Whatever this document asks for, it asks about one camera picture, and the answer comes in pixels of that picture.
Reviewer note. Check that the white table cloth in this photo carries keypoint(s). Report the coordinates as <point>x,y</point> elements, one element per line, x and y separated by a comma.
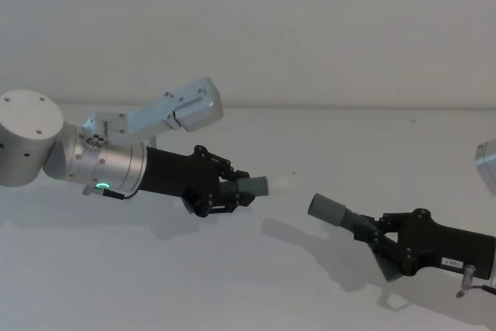
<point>193,276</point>

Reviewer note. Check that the grey tube with ribbed end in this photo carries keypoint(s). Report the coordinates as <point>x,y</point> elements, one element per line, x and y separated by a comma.
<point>327,209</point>

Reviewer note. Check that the short grey tube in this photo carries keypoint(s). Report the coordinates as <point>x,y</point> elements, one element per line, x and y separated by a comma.
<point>252,187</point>

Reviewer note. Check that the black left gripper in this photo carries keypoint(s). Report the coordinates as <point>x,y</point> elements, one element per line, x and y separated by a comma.
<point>174,174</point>

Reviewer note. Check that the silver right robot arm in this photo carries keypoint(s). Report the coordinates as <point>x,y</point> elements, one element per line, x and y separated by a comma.
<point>486,168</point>

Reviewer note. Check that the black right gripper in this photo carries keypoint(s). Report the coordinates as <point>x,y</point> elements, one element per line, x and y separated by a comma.
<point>434,245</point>

